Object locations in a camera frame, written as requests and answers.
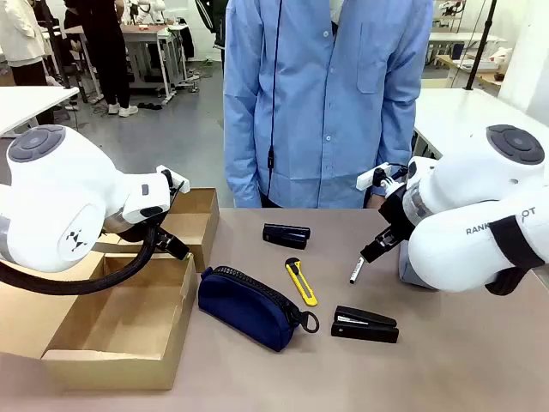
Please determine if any wooden side table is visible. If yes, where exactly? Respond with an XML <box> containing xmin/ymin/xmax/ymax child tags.
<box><xmin>435</xmin><ymin>53</ymin><xmax>504</xmax><ymax>91</ymax></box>

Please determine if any black braided cable sleeve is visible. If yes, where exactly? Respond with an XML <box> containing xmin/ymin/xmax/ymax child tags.
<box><xmin>0</xmin><ymin>222</ymin><xmax>160</xmax><ymax>296</ymax></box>

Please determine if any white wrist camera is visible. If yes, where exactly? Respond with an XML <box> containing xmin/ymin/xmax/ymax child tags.
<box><xmin>356</xmin><ymin>161</ymin><xmax>394</xmax><ymax>191</ymax></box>
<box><xmin>155</xmin><ymin>164</ymin><xmax>191</xmax><ymax>193</ymax></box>

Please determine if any person torso blue shirt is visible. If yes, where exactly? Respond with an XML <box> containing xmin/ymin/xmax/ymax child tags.
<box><xmin>222</xmin><ymin>0</ymin><xmax>434</xmax><ymax>210</ymax></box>

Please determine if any navy blue pencil case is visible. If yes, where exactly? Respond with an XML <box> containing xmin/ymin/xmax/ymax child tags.
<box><xmin>196</xmin><ymin>265</ymin><xmax>321</xmax><ymax>354</ymax></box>

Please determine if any black stapler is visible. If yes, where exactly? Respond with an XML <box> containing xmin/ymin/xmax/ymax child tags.
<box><xmin>330</xmin><ymin>305</ymin><xmax>401</xmax><ymax>344</ymax></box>
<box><xmin>262</xmin><ymin>221</ymin><xmax>311</xmax><ymax>251</ymax></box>

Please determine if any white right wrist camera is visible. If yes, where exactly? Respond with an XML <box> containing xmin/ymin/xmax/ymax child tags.
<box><xmin>356</xmin><ymin>161</ymin><xmax>394</xmax><ymax>191</ymax></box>

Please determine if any person right forearm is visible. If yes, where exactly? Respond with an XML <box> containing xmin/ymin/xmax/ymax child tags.
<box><xmin>223</xmin><ymin>98</ymin><xmax>263</xmax><ymax>209</ymax></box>

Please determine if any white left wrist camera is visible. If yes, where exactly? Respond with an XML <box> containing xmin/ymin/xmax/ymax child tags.
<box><xmin>155</xmin><ymin>164</ymin><xmax>191</xmax><ymax>193</ymax></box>

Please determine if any black strap on arm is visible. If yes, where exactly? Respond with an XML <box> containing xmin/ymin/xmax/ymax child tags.
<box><xmin>486</xmin><ymin>214</ymin><xmax>546</xmax><ymax>297</ymax></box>

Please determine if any bystander in black clothes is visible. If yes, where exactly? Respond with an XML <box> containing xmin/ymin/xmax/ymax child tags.
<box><xmin>63</xmin><ymin>0</ymin><xmax>140</xmax><ymax>118</ymax></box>

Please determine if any grey workbench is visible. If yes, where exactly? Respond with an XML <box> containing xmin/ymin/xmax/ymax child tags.
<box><xmin>63</xmin><ymin>23</ymin><xmax>190</xmax><ymax>104</ymax></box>

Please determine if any large white table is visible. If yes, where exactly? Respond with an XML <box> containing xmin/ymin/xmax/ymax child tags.
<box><xmin>411</xmin><ymin>88</ymin><xmax>549</xmax><ymax>161</ymax></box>

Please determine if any black tripod pole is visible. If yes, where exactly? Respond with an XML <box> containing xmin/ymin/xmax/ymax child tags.
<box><xmin>465</xmin><ymin>0</ymin><xmax>498</xmax><ymax>91</ymax></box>

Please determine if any bystander in white top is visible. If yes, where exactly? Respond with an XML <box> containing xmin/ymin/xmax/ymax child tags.
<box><xmin>0</xmin><ymin>0</ymin><xmax>49</xmax><ymax>88</ymax></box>

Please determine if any black lanyard microphone cable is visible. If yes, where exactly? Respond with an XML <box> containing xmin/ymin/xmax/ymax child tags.
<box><xmin>266</xmin><ymin>0</ymin><xmax>285</xmax><ymax>203</ymax></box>

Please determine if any person left forearm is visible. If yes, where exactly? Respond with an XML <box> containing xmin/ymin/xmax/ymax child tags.
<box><xmin>364</xmin><ymin>94</ymin><xmax>420</xmax><ymax>203</ymax></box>

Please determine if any white marker pen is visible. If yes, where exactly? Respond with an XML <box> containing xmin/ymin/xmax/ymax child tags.
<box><xmin>348</xmin><ymin>253</ymin><xmax>366</xmax><ymax>287</ymax></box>

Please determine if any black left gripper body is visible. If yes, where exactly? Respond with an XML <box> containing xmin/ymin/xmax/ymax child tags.
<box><xmin>124</xmin><ymin>191</ymin><xmax>184</xmax><ymax>245</ymax></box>

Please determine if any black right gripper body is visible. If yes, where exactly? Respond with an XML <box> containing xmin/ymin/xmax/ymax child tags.
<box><xmin>378</xmin><ymin>183</ymin><xmax>416</xmax><ymax>244</ymax></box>

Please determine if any yellow utility knife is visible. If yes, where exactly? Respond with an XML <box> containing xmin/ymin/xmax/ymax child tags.
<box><xmin>284</xmin><ymin>257</ymin><xmax>319</xmax><ymax>307</ymax></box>

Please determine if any brown cardboard box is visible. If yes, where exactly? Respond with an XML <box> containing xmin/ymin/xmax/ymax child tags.
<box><xmin>0</xmin><ymin>251</ymin><xmax>198</xmax><ymax>391</ymax></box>
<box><xmin>96</xmin><ymin>187</ymin><xmax>220</xmax><ymax>275</ymax></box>

